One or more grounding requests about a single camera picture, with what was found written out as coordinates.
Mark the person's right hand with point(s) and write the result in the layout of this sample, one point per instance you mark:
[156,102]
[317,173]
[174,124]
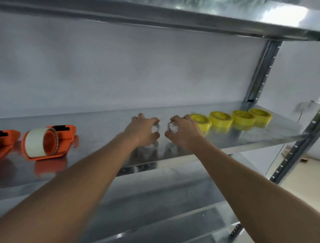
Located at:
[186,132]

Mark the person's left hand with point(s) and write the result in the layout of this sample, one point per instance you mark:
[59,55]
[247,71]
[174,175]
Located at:
[140,131]

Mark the white tape core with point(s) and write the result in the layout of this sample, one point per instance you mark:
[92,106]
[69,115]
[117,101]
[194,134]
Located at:
[173,127]
[156,127]

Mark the orange tape dispenser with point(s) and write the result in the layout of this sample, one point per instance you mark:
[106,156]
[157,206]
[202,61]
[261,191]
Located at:
[66,140]
[8,140]

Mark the person's right forearm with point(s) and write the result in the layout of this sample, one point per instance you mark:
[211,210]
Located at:
[250,195]

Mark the person's left forearm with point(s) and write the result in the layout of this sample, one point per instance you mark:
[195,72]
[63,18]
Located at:
[62,195]

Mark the galvanized metal shelving rack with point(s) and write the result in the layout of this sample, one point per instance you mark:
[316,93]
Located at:
[100,132]

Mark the brown cardboard piece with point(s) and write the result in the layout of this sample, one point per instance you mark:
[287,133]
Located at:
[305,158]

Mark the white wall fixture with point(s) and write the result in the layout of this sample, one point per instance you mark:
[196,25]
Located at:
[303,106]

